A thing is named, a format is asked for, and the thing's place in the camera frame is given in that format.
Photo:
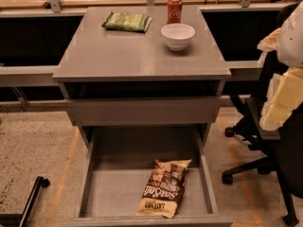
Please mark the grey drawer cabinet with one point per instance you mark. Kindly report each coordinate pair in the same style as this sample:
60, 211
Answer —
117, 78

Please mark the brown chip bag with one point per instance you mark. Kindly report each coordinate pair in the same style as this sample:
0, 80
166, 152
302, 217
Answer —
164, 189

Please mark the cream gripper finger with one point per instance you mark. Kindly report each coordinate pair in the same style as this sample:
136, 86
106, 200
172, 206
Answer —
266, 45
285, 94

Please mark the red coca-cola can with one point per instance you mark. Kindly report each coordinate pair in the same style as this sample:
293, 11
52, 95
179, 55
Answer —
174, 11

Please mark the white bowl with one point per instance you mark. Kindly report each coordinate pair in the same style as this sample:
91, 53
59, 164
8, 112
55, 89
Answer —
177, 36

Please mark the black metal stand leg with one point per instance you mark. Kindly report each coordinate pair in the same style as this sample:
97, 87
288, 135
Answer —
20, 220

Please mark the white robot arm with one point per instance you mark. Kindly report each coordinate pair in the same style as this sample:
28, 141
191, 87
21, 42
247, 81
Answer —
290, 40

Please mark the green chip bag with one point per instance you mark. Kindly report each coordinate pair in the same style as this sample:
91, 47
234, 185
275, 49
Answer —
126, 21

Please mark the open grey middle drawer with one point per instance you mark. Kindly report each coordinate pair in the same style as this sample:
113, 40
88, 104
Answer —
118, 166

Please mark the black office chair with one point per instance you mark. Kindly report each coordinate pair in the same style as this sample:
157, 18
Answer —
283, 148

